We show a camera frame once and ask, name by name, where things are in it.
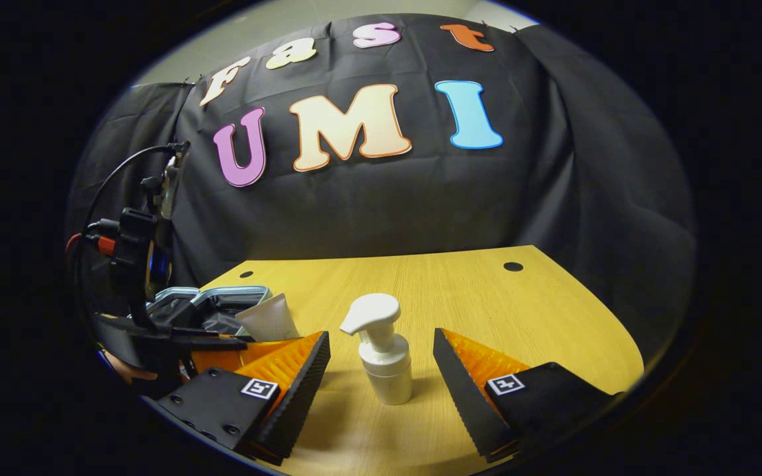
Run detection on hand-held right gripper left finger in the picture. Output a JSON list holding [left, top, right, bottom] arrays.
[[156, 331, 331, 467]]

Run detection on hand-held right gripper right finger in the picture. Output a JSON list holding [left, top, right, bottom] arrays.
[[433, 327, 626, 463]]

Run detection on light blue suitcase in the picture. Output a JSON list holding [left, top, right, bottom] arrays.
[[145, 286, 275, 339]]

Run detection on white cream tube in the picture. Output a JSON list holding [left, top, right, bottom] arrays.
[[235, 293, 300, 343]]

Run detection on white pump bottle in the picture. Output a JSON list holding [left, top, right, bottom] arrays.
[[339, 293, 414, 406]]

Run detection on black backdrop cloth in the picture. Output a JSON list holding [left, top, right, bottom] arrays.
[[67, 13, 696, 371]]

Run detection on red cable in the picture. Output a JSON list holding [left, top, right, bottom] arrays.
[[65, 231, 118, 260]]

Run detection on black cable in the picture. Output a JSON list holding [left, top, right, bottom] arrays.
[[79, 143, 178, 292]]

